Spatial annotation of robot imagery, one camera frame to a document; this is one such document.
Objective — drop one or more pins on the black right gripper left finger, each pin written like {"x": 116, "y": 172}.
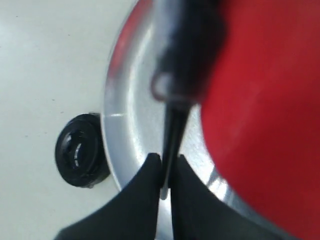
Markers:
{"x": 130, "y": 215}

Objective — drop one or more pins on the round silver metal plate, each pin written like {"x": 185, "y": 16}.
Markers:
{"x": 133, "y": 122}

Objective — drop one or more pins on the black round flag base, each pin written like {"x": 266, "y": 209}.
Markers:
{"x": 79, "y": 152}

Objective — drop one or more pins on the red flag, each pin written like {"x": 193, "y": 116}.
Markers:
{"x": 255, "y": 67}

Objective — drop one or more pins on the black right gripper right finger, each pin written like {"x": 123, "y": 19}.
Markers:
{"x": 197, "y": 214}

